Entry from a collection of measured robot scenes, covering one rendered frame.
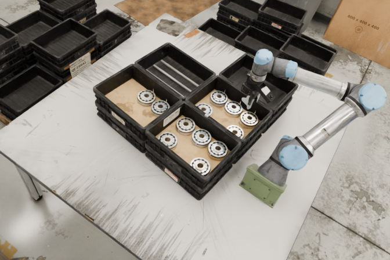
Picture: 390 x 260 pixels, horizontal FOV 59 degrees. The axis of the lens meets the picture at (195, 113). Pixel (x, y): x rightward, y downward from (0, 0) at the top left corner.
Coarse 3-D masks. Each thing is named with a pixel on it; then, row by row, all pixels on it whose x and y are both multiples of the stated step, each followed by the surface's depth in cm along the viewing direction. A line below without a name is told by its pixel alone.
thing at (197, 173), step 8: (168, 112) 179; (200, 112) 182; (160, 120) 175; (208, 120) 179; (152, 136) 168; (232, 136) 174; (160, 144) 165; (240, 144) 171; (168, 152) 164; (232, 152) 167; (176, 160) 163; (184, 160) 161; (224, 160) 164; (192, 168) 159; (216, 168) 160; (200, 176) 157; (208, 176) 157
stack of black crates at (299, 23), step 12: (276, 0) 329; (264, 12) 311; (276, 12) 333; (288, 12) 331; (300, 12) 326; (264, 24) 320; (276, 24) 314; (288, 24) 309; (300, 24) 306; (276, 36) 321; (288, 36) 313
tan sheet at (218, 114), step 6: (198, 102) 200; (204, 102) 200; (216, 108) 198; (222, 108) 199; (216, 114) 195; (222, 114) 196; (216, 120) 192; (222, 120) 193; (228, 120) 194; (234, 120) 194; (258, 120) 196; (228, 126) 191; (240, 126) 192; (246, 132) 189
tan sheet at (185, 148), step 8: (176, 120) 189; (168, 128) 185; (200, 128) 187; (176, 136) 182; (184, 136) 182; (184, 144) 179; (192, 144) 180; (176, 152) 175; (184, 152) 176; (192, 152) 177; (200, 152) 177; (208, 160) 175
